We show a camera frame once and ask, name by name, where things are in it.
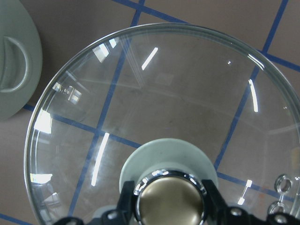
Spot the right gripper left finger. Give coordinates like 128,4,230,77
117,180,137,220

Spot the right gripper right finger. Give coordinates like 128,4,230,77
202,180,228,217

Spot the glass pot lid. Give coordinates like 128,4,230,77
24,23,300,225

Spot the mint green electric pot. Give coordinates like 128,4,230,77
0,0,43,120

